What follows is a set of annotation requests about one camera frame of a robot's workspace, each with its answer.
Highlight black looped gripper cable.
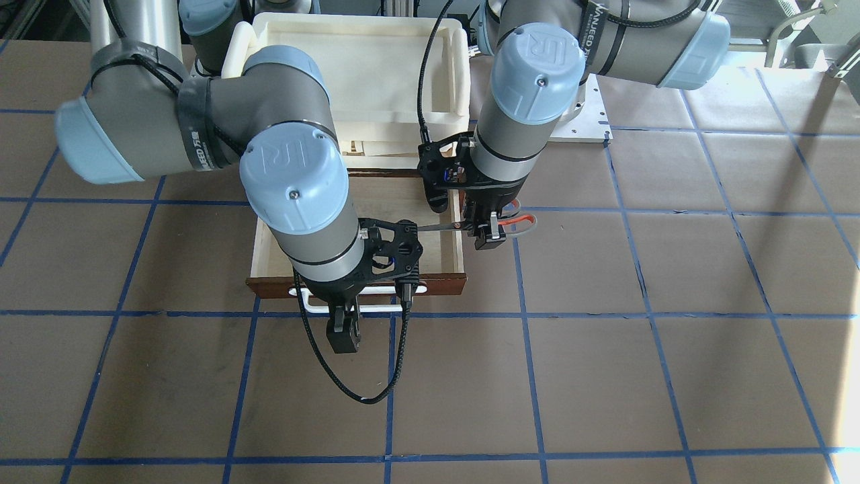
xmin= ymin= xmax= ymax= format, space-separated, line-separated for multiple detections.
xmin=417 ymin=0 xmax=458 ymax=142

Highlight grey orange scissors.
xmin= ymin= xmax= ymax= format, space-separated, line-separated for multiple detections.
xmin=417 ymin=213 xmax=535 ymax=239

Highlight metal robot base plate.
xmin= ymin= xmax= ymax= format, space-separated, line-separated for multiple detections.
xmin=550 ymin=74 xmax=613 ymax=143

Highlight white and brown drawer cabinet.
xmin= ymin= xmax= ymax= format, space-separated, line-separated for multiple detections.
xmin=223 ymin=13 xmax=470 ymax=177

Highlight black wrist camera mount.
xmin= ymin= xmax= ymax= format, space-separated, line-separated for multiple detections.
xmin=357 ymin=218 xmax=423 ymax=313
xmin=417 ymin=131 xmax=474 ymax=212

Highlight black gripper at drawer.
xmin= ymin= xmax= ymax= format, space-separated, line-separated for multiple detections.
xmin=305 ymin=269 xmax=368 ymax=354

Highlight black braided cable near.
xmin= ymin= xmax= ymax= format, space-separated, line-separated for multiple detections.
xmin=293 ymin=269 xmax=412 ymax=405

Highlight far robot arm blue cap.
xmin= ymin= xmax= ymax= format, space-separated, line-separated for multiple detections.
xmin=55 ymin=1 xmax=422 ymax=353

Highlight wooden drawer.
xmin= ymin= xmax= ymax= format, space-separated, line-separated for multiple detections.
xmin=246 ymin=168 xmax=468 ymax=314

